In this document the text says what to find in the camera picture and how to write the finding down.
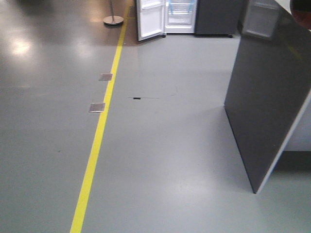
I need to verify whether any red yellow apple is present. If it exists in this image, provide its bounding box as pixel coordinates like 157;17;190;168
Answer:
290;0;311;30

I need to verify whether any fridge door with shelves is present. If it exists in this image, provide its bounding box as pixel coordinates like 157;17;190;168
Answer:
135;0;165;41

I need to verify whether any white open fridge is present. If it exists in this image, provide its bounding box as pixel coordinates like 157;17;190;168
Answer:
164;0;197;34

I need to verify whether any silver sign stand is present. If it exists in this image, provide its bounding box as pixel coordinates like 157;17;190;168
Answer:
103;0;124;26

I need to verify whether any grey stone kitchen counter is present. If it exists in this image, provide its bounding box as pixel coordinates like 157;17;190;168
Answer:
225;0;311;193

